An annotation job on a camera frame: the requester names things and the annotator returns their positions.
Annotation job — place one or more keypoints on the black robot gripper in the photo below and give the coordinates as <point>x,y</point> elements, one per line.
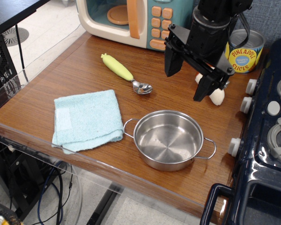
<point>201,46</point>

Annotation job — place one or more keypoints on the plush white brown mushroom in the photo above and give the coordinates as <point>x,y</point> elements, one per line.
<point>218,95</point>

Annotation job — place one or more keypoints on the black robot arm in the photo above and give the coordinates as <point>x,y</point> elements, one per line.
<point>234,8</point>

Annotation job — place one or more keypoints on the light blue folded napkin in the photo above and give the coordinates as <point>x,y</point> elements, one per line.
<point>87,121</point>

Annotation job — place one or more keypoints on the pineapple slices can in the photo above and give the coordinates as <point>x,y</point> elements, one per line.
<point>245,58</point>

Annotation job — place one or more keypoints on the toy microwave cream teal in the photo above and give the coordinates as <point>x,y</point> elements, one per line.
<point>140,23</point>

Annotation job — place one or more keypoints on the small steel pot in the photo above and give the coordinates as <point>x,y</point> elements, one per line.
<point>168,140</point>

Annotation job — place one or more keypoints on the dark blue toy stove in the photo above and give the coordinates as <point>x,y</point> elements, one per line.
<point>255,195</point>

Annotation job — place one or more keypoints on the clear acrylic table guard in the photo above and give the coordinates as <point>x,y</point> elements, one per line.
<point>28,118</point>

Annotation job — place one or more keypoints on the black desk at left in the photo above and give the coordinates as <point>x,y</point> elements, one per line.
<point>11,13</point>

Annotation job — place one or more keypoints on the spoon with green handle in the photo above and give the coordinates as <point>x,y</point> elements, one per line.
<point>120,70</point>

